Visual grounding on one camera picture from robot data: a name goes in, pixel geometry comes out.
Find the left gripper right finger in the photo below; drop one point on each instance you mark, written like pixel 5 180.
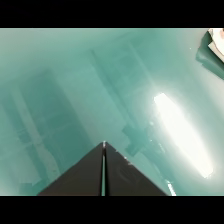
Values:
pixel 128 178

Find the white garment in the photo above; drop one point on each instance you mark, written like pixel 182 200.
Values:
pixel 217 41

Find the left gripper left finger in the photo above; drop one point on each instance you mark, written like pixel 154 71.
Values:
pixel 83 178

